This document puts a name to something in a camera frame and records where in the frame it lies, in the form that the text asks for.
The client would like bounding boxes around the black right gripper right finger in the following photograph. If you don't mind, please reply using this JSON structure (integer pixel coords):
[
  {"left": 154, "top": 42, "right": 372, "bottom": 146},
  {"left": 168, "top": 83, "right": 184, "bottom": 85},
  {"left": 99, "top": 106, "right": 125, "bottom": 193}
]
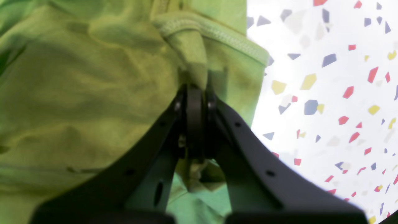
[{"left": 194, "top": 88, "right": 367, "bottom": 224}]

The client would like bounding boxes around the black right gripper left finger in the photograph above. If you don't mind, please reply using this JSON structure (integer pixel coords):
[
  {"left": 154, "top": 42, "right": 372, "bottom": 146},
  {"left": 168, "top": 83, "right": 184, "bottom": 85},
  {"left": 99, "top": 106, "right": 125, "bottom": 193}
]
[{"left": 30, "top": 85, "right": 189, "bottom": 224}]

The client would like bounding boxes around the green t-shirt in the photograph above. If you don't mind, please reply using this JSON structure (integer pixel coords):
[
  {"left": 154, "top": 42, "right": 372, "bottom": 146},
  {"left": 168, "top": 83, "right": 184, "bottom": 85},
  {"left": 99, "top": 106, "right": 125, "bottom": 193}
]
[{"left": 1, "top": 0, "right": 269, "bottom": 224}]

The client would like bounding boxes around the terrazzo patterned tablecloth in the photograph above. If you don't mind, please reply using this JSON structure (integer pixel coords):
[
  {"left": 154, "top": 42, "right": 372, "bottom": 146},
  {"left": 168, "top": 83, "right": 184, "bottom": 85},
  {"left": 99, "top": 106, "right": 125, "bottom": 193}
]
[{"left": 247, "top": 0, "right": 398, "bottom": 224}]

